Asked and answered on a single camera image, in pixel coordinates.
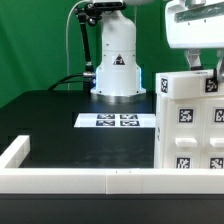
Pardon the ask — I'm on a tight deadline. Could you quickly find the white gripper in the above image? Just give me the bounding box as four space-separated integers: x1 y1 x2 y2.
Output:
165 0 224 82

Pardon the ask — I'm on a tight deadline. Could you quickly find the white cable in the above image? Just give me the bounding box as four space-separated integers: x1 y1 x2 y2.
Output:
65 0 88 92

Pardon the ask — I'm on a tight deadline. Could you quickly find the white cabinet top block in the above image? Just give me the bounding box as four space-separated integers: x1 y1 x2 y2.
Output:
156 70 224 100

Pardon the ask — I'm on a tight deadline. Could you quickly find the white marker base plate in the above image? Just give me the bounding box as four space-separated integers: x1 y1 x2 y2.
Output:
74 113 156 128

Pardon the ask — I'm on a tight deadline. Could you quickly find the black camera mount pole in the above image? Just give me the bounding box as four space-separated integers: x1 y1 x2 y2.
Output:
75 0 126 91

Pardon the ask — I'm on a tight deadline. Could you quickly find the black cable bundle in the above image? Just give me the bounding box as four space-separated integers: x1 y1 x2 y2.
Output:
46 73 96 93

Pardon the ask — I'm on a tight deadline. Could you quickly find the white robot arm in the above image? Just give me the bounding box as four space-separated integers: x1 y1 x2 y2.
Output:
89 0 224 102

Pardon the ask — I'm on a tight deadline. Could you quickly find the white U-shaped workspace fence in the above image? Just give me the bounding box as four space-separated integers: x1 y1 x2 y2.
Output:
0 135 224 195

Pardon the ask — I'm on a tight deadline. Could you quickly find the white cabinet body box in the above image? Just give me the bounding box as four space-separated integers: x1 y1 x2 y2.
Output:
154 96 217 169

